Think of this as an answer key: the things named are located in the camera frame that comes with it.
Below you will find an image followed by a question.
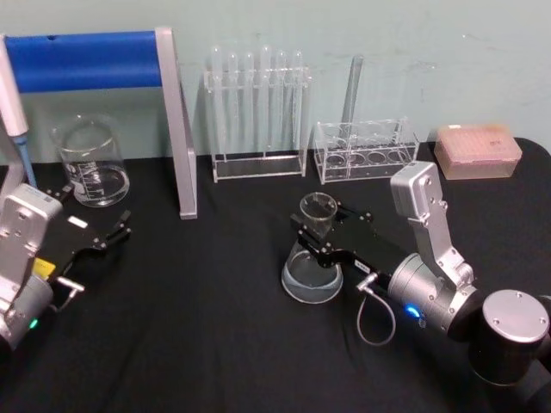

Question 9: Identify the clear glass beaker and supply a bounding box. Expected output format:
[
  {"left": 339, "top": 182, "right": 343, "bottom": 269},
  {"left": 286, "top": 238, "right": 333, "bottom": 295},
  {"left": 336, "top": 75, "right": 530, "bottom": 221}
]
[{"left": 50, "top": 114, "right": 130, "bottom": 208}]

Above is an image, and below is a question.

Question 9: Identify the grey pipette stand blue bar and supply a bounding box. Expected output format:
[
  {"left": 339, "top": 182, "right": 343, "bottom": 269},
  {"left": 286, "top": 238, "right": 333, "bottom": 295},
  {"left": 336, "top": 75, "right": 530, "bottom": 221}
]
[{"left": 0, "top": 26, "right": 200, "bottom": 220}]

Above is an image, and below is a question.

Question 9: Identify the pink pipette tip box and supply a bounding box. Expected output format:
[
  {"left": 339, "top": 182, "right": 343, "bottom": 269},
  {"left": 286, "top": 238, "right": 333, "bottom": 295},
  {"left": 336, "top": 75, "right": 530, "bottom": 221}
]
[{"left": 433, "top": 123, "right": 523, "bottom": 181}]

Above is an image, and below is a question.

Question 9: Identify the clear glass conical flask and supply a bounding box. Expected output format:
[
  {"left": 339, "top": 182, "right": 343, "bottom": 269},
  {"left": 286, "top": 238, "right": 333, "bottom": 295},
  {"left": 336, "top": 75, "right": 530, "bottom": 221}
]
[{"left": 282, "top": 193, "right": 345, "bottom": 305}]

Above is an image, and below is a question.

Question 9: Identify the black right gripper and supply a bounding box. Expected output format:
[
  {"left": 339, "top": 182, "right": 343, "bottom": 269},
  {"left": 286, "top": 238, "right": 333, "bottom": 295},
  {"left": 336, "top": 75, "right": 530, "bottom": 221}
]
[{"left": 290, "top": 201, "right": 410, "bottom": 280}]

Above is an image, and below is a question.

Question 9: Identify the clear glass test tube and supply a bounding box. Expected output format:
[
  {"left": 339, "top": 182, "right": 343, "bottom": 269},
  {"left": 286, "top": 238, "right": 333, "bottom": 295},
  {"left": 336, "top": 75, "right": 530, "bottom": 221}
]
[{"left": 342, "top": 54, "right": 367, "bottom": 145}]

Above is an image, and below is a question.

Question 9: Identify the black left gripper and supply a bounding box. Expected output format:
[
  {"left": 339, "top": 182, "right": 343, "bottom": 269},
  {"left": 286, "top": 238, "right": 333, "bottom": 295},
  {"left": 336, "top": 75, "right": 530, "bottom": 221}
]
[{"left": 32, "top": 182, "right": 133, "bottom": 281}]

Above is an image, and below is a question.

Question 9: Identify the white pipette with blue tip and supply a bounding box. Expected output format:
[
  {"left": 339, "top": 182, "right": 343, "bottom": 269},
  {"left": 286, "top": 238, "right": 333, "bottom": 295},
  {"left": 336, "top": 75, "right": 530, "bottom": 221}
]
[{"left": 0, "top": 34, "right": 38, "bottom": 188}]

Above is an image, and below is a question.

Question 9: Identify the black table cloth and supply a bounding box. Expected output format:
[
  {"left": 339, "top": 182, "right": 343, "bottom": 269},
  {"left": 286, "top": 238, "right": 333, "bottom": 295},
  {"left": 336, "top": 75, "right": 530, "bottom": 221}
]
[{"left": 0, "top": 137, "right": 551, "bottom": 413}]

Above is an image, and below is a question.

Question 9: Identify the clear acrylic test tube rack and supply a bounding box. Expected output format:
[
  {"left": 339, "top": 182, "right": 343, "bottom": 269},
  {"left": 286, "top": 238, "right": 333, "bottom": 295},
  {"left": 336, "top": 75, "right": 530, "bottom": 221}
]
[{"left": 313, "top": 115, "right": 421, "bottom": 185}]

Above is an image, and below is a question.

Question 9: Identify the clear acrylic dropper rack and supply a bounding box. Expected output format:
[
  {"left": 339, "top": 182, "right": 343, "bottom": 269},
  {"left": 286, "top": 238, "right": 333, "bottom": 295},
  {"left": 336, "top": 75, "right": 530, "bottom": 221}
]
[{"left": 202, "top": 64, "right": 312, "bottom": 184}]

